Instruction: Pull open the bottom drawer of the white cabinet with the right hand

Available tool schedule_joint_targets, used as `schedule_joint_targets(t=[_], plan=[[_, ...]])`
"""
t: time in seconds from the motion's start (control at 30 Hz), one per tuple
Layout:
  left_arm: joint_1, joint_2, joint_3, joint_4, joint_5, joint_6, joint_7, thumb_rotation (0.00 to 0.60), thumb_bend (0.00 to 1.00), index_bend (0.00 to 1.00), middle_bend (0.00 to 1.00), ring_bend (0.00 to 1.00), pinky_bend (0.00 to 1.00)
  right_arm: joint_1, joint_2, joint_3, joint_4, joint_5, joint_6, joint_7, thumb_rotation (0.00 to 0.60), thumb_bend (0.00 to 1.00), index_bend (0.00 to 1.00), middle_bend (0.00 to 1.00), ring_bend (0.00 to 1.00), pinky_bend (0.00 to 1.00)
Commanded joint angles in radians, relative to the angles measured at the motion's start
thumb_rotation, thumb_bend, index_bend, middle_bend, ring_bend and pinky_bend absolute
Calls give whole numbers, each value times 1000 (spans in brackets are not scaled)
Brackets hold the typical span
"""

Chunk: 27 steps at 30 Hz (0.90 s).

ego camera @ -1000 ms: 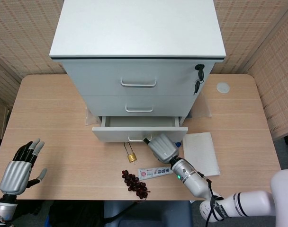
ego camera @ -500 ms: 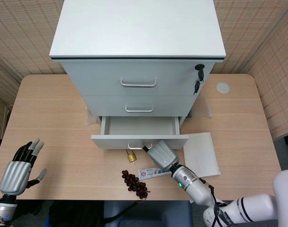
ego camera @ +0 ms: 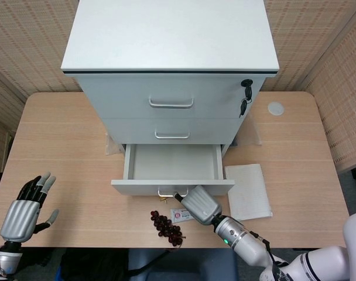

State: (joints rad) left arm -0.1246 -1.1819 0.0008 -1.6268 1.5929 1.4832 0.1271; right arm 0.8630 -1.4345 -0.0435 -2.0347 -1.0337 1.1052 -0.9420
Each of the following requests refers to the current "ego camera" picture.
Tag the white round grommet cap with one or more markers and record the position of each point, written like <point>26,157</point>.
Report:
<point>275,109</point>

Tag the dark red grape bunch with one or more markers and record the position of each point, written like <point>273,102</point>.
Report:
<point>164,225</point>

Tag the grey metal drawer with lock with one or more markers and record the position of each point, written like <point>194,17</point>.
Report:
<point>122,96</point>

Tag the white cabinet body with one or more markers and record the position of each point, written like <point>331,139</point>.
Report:
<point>169,35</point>

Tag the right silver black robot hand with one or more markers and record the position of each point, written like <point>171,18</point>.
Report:
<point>201,205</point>

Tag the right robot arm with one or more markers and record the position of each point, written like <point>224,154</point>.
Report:
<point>242,240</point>

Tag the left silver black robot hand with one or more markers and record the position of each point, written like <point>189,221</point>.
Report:
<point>18,218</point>

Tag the black hanging key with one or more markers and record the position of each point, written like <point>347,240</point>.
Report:
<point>242,109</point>

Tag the black key in lock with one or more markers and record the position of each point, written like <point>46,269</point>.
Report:
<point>247,87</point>

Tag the white toothpaste tube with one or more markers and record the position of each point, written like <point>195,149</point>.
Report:
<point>179,215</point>

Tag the white folded cloth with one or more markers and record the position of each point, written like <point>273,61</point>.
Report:
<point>249,190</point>

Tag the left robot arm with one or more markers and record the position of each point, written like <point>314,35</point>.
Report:
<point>6,259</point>

